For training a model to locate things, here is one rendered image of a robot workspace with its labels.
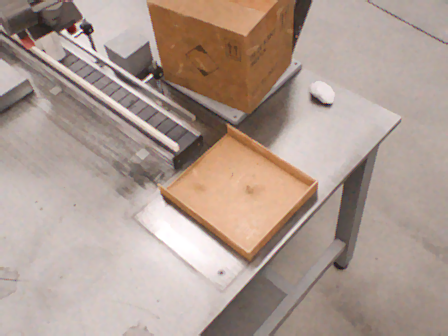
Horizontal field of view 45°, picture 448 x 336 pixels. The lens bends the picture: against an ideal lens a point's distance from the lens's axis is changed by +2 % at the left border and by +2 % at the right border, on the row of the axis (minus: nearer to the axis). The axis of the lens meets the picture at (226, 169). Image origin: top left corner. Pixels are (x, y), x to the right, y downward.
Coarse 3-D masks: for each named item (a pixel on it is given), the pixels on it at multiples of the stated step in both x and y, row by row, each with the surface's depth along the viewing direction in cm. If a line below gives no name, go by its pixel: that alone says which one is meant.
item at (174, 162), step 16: (16, 48) 167; (32, 64) 166; (64, 80) 157; (80, 96) 154; (96, 112) 153; (112, 112) 147; (128, 128) 143; (192, 128) 142; (192, 144) 139; (176, 160) 137
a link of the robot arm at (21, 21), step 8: (0, 0) 102; (8, 0) 102; (16, 0) 103; (24, 0) 103; (0, 8) 101; (8, 8) 102; (16, 8) 102; (24, 8) 103; (0, 16) 101; (8, 16) 101; (16, 16) 102; (24, 16) 103; (32, 16) 104; (8, 24) 102; (16, 24) 103; (24, 24) 104; (32, 24) 105; (8, 32) 104; (16, 32) 104
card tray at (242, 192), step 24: (216, 144) 143; (240, 144) 143; (192, 168) 139; (216, 168) 138; (240, 168) 138; (264, 168) 137; (288, 168) 135; (168, 192) 130; (192, 192) 134; (216, 192) 134; (240, 192) 133; (264, 192) 133; (288, 192) 132; (312, 192) 130; (192, 216) 129; (216, 216) 129; (240, 216) 129; (264, 216) 128; (288, 216) 126; (240, 240) 125; (264, 240) 122
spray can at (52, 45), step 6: (48, 36) 154; (54, 36) 156; (42, 42) 156; (48, 42) 156; (54, 42) 156; (60, 42) 159; (48, 48) 157; (54, 48) 158; (60, 48) 159; (48, 54) 159; (54, 54) 159; (60, 54) 160; (60, 60) 161
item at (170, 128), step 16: (0, 32) 172; (64, 48) 165; (48, 64) 161; (64, 64) 161; (80, 64) 160; (96, 80) 155; (112, 80) 155; (96, 96) 151; (112, 96) 151; (128, 96) 150; (144, 112) 146; (160, 112) 146; (160, 128) 142; (176, 128) 142; (160, 144) 139
